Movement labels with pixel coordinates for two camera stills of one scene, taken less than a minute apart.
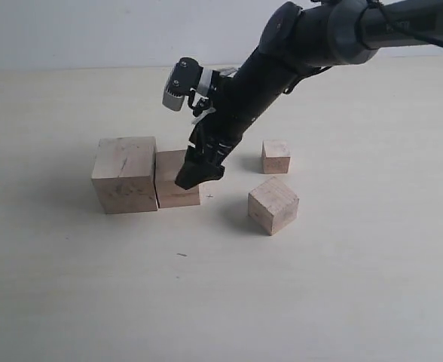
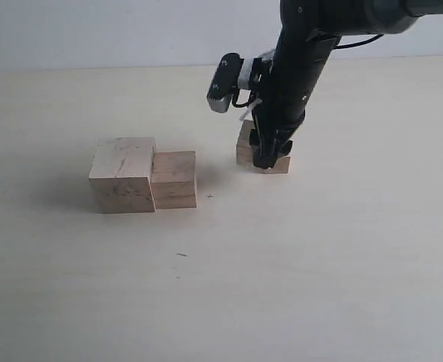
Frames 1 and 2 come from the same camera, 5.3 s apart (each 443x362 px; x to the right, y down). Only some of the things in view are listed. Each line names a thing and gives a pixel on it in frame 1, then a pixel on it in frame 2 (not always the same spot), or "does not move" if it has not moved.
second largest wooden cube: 169,193 does not move
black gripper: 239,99 -> 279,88
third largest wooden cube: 273,205 -> 244,151
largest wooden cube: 123,174 does not move
